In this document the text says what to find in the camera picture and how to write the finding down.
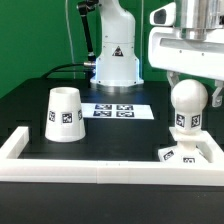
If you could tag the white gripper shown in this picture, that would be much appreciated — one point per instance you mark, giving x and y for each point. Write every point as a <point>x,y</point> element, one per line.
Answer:
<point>188,37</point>

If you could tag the white lamp bulb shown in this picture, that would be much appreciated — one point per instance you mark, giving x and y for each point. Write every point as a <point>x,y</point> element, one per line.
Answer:
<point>189,97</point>

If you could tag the white lamp base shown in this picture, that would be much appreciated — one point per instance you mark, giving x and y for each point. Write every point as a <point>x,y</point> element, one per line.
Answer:
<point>186,150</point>

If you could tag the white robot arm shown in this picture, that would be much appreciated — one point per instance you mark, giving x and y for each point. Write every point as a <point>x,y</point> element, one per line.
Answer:
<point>117,65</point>

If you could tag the white conical lamp shade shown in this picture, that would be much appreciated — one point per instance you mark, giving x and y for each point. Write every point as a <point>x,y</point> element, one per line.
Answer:
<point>64,121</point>

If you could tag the paper sheet with markers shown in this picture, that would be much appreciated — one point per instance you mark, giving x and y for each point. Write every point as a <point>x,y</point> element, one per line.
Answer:
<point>117,111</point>

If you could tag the white U-shaped fence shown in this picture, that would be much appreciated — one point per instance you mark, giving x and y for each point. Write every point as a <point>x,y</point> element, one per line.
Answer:
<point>15,169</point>

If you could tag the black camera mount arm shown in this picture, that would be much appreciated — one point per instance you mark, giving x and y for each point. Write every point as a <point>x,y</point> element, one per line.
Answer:
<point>84,7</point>

